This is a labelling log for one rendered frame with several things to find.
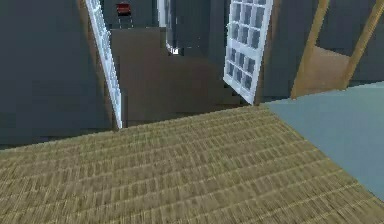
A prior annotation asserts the red chair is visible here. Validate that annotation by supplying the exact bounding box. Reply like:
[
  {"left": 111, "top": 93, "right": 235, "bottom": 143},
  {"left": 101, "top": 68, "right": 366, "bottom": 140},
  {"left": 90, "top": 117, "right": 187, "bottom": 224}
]
[{"left": 115, "top": 2, "right": 134, "bottom": 29}]

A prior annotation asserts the white glazed room door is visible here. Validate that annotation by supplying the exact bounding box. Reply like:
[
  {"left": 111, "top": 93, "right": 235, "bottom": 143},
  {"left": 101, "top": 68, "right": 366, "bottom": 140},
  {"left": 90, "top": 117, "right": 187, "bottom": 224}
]
[
  {"left": 85, "top": 0, "right": 124, "bottom": 130},
  {"left": 222, "top": 0, "right": 274, "bottom": 106}
]

